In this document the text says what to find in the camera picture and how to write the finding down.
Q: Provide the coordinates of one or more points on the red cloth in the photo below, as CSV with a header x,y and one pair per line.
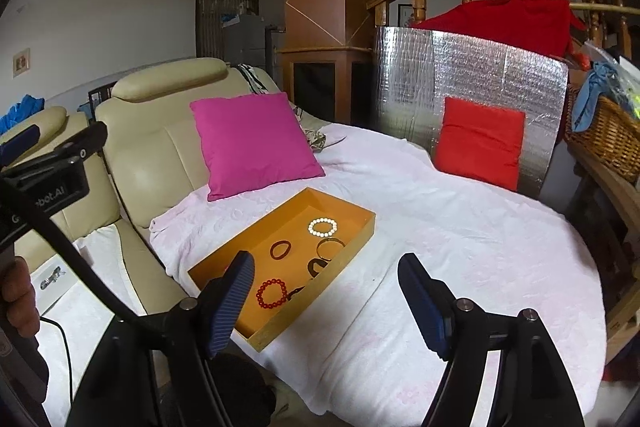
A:
x,y
500,22

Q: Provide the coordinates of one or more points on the white textured blanket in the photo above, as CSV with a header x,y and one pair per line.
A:
x,y
450,232

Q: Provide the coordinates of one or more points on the brown door curtain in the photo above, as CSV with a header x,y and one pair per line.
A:
x,y
210,22

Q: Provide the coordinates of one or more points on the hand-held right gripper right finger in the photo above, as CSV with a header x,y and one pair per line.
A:
x,y
420,302

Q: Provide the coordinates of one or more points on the white towel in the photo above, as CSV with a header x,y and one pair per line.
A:
x,y
85,347

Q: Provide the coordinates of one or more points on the silver foil insulation board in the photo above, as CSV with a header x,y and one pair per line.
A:
x,y
475,67

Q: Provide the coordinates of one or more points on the small wall picture frame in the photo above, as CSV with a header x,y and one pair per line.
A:
x,y
21,63
406,16

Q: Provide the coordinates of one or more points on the red pillow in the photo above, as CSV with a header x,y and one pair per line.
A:
x,y
475,142

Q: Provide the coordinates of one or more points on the small white box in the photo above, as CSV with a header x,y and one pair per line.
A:
x,y
50,279

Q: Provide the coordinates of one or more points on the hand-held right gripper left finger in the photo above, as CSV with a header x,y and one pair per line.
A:
x,y
235,292

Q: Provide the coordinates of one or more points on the orange tray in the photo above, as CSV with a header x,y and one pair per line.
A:
x,y
310,207

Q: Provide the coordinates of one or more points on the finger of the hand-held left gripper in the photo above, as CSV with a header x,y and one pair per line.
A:
x,y
85,142
20,142

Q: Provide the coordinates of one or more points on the blue plastic bag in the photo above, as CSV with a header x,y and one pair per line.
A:
x,y
20,112

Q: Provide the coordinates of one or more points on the gold bangle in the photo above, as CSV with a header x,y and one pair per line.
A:
x,y
318,247

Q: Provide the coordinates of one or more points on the curved wooden frame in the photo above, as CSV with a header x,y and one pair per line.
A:
x,y
615,192

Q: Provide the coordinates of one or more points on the black white patterned cloth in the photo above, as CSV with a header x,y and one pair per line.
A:
x,y
315,137

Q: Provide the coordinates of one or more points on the pink pillow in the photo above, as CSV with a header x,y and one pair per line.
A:
x,y
250,142

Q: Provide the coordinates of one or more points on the person's left hand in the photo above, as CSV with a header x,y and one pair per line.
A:
x,y
17,297

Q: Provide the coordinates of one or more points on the wicker basket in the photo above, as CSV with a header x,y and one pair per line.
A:
x,y
610,132

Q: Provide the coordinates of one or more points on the grey refrigerator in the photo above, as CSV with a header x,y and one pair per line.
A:
x,y
245,42

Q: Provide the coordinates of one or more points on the blue cloth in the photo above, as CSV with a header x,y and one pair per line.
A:
x,y
587,97

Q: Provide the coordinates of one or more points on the cream leather sofa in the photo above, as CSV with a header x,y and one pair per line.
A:
x,y
145,157

